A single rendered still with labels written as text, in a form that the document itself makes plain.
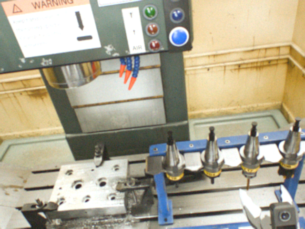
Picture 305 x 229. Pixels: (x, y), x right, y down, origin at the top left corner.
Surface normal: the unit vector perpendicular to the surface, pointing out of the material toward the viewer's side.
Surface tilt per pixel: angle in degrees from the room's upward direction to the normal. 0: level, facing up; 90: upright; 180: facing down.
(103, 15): 90
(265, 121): 0
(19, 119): 90
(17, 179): 24
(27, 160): 0
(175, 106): 90
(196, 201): 0
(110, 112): 92
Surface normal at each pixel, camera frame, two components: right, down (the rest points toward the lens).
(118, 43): 0.01, 0.59
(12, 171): 0.28, -0.77
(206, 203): -0.14, -0.80
